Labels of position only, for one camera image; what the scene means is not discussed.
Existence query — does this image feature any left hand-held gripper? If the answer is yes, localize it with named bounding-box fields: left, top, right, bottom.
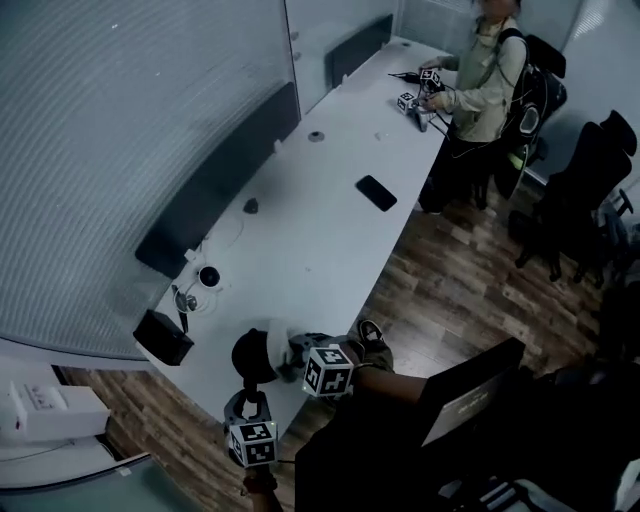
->
left=223, top=389, right=279, bottom=469

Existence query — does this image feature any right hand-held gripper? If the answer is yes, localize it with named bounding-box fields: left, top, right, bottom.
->
left=285, top=330, right=357, bottom=400

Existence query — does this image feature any black kettle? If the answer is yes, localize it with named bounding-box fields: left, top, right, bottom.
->
left=230, top=327, right=297, bottom=397

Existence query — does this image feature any white cloth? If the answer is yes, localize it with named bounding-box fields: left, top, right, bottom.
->
left=264, top=319, right=310, bottom=384

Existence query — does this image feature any person's right forearm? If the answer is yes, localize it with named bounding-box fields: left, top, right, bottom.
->
left=349, top=367, right=432, bottom=407

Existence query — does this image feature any person's left forearm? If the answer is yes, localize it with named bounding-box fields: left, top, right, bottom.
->
left=242, top=464, right=282, bottom=512

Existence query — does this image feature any person's khaki trouser leg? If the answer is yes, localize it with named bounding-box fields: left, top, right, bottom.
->
left=344, top=337, right=397, bottom=375

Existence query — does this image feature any person's shoe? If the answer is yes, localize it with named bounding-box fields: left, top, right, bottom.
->
left=357, top=319, right=389, bottom=347

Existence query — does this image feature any person's black shirt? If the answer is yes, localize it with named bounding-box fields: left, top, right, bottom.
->
left=294, top=369, right=640, bottom=512

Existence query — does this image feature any black pen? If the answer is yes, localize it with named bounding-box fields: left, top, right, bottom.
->
left=172, top=284, right=191, bottom=334

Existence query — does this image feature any dark desk organizer box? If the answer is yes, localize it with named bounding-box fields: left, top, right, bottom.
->
left=132, top=308, right=196, bottom=368

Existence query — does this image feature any black smartphone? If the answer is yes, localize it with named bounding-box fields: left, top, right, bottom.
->
left=355, top=174, right=399, bottom=214

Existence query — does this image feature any frosted glass door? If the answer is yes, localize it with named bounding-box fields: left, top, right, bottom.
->
left=0, top=452, right=201, bottom=512

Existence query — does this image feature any white water dispenser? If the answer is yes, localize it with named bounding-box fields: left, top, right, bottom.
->
left=0, top=380, right=112, bottom=442

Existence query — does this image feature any long dark desk partition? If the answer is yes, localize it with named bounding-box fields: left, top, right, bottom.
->
left=134, top=82, right=301, bottom=280

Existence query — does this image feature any black office chair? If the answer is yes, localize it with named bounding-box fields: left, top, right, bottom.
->
left=509, top=109, right=634, bottom=287
left=594, top=189, right=640, bottom=282

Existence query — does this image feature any short dark desk partition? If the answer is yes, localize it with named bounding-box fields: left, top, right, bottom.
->
left=323, top=13, right=395, bottom=89

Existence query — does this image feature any beaded bracelet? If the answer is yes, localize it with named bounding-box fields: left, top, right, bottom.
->
left=242, top=472, right=279, bottom=497

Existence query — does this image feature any coiled white cable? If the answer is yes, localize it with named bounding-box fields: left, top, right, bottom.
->
left=172, top=282, right=222, bottom=317

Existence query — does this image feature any white round camera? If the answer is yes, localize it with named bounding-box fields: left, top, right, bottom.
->
left=197, top=264, right=224, bottom=292

